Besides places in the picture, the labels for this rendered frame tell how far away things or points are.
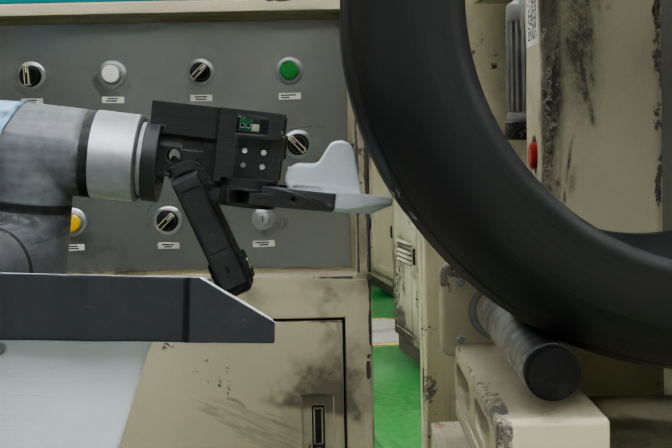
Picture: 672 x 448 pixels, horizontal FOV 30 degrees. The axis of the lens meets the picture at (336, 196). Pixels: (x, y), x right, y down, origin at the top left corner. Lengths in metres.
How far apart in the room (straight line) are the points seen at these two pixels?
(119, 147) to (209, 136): 0.08
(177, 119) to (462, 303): 0.42
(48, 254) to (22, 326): 0.77
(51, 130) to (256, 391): 0.72
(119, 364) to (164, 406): 1.41
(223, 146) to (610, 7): 0.51
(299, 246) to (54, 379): 1.42
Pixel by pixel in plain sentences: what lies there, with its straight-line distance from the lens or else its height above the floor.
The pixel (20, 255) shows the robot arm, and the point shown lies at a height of 1.00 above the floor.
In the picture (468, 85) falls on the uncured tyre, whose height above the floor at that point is 1.12.
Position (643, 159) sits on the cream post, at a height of 1.05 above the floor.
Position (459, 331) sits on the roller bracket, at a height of 0.88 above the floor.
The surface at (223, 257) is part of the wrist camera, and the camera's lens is 1.06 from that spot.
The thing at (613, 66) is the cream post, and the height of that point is 1.15.
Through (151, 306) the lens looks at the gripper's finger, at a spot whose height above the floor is 1.05.
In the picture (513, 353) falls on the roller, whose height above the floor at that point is 0.90.
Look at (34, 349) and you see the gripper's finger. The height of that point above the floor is 1.04.
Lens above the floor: 1.09
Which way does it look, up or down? 3 degrees down
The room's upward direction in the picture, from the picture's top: 1 degrees counter-clockwise
